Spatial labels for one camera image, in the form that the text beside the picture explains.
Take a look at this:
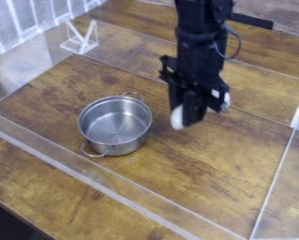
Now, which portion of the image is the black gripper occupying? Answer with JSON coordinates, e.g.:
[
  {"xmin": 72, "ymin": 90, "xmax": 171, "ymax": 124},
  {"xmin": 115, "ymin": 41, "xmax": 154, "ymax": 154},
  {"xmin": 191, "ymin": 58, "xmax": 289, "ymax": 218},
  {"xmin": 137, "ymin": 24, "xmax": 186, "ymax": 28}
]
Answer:
[{"xmin": 159, "ymin": 55, "xmax": 230, "ymax": 127}]

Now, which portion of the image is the white red plush mushroom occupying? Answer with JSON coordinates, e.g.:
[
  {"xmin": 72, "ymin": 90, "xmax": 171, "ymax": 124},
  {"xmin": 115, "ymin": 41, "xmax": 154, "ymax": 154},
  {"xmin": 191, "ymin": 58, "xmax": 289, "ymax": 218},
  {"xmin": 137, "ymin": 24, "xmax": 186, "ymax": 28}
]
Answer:
[{"xmin": 170, "ymin": 90, "xmax": 230, "ymax": 130}]

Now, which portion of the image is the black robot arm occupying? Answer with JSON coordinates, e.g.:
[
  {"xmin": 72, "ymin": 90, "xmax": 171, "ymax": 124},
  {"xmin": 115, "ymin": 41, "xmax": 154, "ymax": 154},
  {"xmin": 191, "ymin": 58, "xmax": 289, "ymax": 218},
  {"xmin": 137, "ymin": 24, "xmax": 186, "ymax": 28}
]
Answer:
[{"xmin": 159, "ymin": 0, "xmax": 233, "ymax": 130}]

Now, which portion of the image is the silver metal pot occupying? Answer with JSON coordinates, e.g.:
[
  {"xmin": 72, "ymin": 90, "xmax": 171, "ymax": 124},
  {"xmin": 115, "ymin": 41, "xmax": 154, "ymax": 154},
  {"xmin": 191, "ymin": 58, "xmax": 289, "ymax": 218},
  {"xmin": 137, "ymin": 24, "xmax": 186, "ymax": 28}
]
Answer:
[{"xmin": 78, "ymin": 91, "xmax": 153, "ymax": 158}]

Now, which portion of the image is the black bar on table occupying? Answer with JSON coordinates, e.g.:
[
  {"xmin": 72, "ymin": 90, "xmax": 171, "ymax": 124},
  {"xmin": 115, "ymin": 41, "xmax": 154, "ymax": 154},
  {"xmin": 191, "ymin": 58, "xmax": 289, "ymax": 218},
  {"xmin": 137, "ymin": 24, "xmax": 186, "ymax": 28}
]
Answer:
[{"xmin": 230, "ymin": 13, "xmax": 274, "ymax": 30}]

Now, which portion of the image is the black cable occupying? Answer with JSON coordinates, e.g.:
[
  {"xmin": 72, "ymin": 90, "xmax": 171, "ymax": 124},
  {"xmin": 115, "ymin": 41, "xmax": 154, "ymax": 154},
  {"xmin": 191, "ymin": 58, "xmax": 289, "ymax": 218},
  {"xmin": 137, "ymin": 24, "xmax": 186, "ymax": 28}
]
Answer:
[{"xmin": 211, "ymin": 22, "xmax": 243, "ymax": 61}]

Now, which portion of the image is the clear acrylic enclosure wall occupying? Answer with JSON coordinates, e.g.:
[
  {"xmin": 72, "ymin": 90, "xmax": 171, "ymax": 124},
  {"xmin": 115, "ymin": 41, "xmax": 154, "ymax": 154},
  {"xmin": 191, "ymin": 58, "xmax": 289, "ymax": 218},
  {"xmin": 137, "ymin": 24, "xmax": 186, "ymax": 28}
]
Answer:
[{"xmin": 0, "ymin": 20, "xmax": 299, "ymax": 240}]

